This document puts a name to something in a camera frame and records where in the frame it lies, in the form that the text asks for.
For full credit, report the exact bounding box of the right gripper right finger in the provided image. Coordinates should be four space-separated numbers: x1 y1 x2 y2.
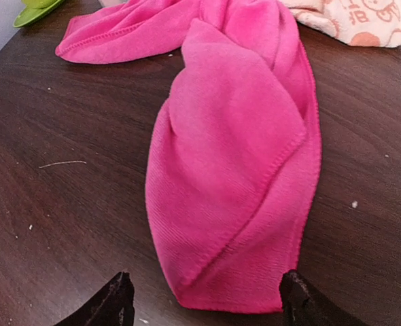
279 270 366 326

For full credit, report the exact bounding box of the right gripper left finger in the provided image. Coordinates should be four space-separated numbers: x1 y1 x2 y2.
54 271 135 326

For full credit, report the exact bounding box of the pink microfiber towel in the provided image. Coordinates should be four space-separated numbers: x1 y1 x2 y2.
56 1 321 314

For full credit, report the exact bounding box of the orange patterned towel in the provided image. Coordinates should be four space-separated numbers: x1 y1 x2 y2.
282 0 401 48

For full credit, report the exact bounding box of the green plastic plate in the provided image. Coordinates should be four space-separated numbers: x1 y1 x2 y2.
13 0 64 29

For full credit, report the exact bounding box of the green plastic bowl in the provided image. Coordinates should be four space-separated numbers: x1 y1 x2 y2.
22 0 55 10

